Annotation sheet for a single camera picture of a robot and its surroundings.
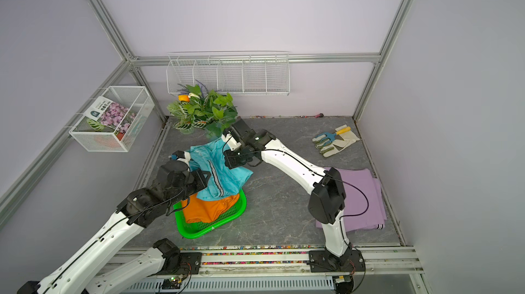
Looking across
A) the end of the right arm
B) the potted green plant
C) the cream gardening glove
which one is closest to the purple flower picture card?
the potted green plant

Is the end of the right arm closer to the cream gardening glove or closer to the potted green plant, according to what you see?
the potted green plant

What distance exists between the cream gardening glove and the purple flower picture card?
0.87 meters

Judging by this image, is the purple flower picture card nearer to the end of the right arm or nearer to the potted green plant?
the potted green plant

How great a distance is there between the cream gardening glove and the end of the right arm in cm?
52

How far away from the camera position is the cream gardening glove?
1.07 metres

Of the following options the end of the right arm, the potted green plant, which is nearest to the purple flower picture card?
the potted green plant

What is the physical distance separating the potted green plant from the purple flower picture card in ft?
0.57

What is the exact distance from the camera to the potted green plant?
780 millimetres

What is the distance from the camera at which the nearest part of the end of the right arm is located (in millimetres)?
579

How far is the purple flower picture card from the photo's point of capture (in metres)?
0.72

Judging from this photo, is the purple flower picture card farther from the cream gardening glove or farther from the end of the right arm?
the cream gardening glove

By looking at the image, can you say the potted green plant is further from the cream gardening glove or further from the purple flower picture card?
the cream gardening glove

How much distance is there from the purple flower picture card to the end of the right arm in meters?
0.40

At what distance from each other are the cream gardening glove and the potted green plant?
0.51m
